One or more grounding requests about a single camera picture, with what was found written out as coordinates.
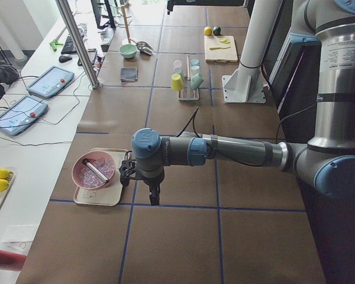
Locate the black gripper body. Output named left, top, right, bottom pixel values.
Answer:
left=144, top=175, right=164, bottom=198

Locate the mint green cup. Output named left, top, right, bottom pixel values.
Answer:
left=190, top=73, right=204, bottom=90

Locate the pink cup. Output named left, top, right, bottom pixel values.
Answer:
left=173, top=60, right=182, bottom=68

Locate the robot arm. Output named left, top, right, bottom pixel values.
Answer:
left=120, top=1, right=355, bottom=205

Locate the yellow cup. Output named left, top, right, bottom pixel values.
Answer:
left=171, top=73, right=184, bottom=92

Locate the grey cup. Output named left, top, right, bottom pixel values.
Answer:
left=173, top=67, right=183, bottom=77

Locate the white cup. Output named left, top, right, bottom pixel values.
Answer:
left=190, top=65, right=201, bottom=77

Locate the light blue cup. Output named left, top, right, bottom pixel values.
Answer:
left=191, top=59, right=201, bottom=67

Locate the beige tray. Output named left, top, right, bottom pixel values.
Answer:
left=72, top=148, right=130, bottom=206

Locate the pink bowl with ice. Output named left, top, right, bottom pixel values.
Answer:
left=72, top=150, right=116, bottom=190

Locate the grey folded cloth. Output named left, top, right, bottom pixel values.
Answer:
left=120, top=67, right=138, bottom=82

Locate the mint green bowl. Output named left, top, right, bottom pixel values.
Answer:
left=119, top=44, right=138, bottom=59

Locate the metal scoop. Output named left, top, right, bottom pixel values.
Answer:
left=136, top=41, right=153, bottom=56

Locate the far teach pendant tablet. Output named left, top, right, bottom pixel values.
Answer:
left=26, top=66, right=75, bottom=99

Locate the teach pendant tablet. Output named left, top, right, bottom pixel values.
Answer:
left=0, top=95, right=49, bottom=136
left=26, top=66, right=75, bottom=99

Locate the near teach pendant tablet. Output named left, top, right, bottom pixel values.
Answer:
left=0, top=95, right=49, bottom=136

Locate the wooden cutting board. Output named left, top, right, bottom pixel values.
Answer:
left=204, top=35, right=238, bottom=63

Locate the black computer mouse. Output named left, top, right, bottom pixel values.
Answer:
left=59, top=55, right=72, bottom=63

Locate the lemon slice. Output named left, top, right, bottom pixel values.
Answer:
left=218, top=37, right=230, bottom=44

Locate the black keyboard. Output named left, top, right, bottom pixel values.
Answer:
left=60, top=35, right=77, bottom=55

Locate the wooden mug tree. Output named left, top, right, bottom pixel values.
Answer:
left=121, top=5, right=137, bottom=46

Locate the yellow lemon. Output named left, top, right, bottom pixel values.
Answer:
left=204, top=26, right=212, bottom=36

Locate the red bottle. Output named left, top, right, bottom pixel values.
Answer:
left=0, top=250, right=27, bottom=272

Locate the green plastic tool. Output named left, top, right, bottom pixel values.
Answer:
left=49, top=40, right=64, bottom=52

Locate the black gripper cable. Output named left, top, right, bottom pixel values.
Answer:
left=176, top=106, right=220, bottom=160

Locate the white wire cup holder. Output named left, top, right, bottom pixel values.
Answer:
left=178, top=54, right=199, bottom=101

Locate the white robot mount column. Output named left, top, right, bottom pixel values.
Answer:
left=222, top=0, right=283, bottom=104

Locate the aluminium frame post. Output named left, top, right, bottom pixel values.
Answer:
left=56, top=0, right=99, bottom=89

